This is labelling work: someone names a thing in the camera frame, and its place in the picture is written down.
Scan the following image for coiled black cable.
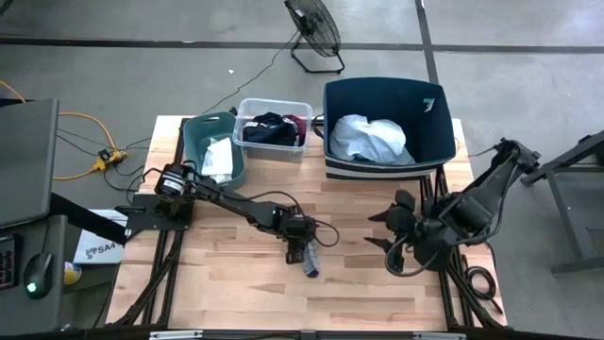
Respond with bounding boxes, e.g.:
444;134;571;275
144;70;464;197
461;263;505;316

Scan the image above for black computer mouse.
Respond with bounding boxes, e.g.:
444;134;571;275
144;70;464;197
23;252;54;300

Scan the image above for white cloth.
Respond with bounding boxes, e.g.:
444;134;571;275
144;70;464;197
201;136;235;184

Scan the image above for black floor fan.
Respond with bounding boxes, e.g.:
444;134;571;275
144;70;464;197
283;0;346;76

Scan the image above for clear plastic bin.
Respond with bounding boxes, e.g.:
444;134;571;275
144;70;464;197
232;97;314;164

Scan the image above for grey sock with purple toe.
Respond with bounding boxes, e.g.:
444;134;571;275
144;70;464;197
301;239;323;279

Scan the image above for black table frame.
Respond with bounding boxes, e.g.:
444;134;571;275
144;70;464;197
92;115;510;340

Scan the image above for navy shorts with white waistband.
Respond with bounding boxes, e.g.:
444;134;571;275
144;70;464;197
243;111;301;147

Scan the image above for black floor cable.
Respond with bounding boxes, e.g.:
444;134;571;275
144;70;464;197
55;126;164;195

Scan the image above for yellow extension cord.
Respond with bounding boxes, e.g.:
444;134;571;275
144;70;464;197
0;79;129;182

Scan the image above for light blue patterned cloth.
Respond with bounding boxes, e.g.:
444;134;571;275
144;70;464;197
328;113;417;166

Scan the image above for black fan cable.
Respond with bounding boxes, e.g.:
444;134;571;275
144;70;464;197
202;30;301;115

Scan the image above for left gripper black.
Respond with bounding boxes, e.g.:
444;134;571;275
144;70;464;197
281;214;318;265

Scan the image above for white paper sheet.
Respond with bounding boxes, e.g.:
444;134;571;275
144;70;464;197
73;209;129;265

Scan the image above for black metal stand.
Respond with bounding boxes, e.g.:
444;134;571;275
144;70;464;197
521;128;604;276

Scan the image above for teal plastic basket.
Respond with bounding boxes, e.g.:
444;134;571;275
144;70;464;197
182;111;247;192

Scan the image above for grey laptop lid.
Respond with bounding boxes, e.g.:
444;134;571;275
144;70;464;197
0;97;60;230

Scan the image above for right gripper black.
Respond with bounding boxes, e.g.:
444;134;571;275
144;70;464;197
363;188;429;255

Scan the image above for grey side desk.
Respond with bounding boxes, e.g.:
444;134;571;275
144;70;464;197
0;214;68;337

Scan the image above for maroon cloth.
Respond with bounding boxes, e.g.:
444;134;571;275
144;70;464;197
284;114;308;147

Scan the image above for black keypad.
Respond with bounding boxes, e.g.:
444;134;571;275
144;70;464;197
0;234;18;291

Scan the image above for yellow blue ball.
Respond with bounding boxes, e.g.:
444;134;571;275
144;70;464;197
63;262;83;286

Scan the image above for navy white striped fabric basket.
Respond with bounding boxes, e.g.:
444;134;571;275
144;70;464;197
323;76;458;181

